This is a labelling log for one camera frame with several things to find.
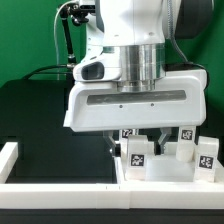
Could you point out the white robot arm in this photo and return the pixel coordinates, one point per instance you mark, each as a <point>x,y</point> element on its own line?
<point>124,83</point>

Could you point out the white U-shaped obstacle fence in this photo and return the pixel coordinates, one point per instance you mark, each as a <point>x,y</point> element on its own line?
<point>150,195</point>

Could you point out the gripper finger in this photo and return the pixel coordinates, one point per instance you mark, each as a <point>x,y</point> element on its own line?
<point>165,134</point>
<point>108,137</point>

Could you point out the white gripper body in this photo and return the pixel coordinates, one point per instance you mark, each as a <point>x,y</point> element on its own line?
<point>177,100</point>

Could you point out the white square table top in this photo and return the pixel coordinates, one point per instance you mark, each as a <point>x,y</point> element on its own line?
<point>166,168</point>

